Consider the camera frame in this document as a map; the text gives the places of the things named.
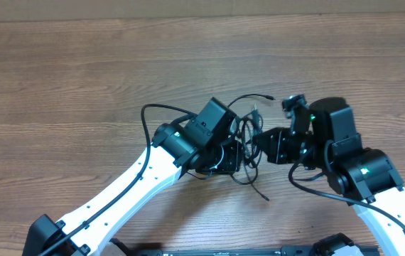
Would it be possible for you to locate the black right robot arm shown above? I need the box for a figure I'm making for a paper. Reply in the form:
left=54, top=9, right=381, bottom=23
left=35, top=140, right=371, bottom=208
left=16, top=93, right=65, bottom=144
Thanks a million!
left=252, top=95, right=405, bottom=255

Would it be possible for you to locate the thin black cable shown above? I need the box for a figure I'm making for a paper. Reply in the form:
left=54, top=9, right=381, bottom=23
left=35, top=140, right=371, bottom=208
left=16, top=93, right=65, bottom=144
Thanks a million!
left=186, top=93, right=276, bottom=202

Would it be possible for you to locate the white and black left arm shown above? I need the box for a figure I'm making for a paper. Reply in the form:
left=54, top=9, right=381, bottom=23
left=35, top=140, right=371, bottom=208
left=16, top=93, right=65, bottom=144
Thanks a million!
left=23, top=119, right=240, bottom=256

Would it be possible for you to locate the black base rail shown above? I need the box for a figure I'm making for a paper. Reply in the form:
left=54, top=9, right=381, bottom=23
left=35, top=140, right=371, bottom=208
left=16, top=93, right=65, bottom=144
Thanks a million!
left=127, top=245, right=315, bottom=256

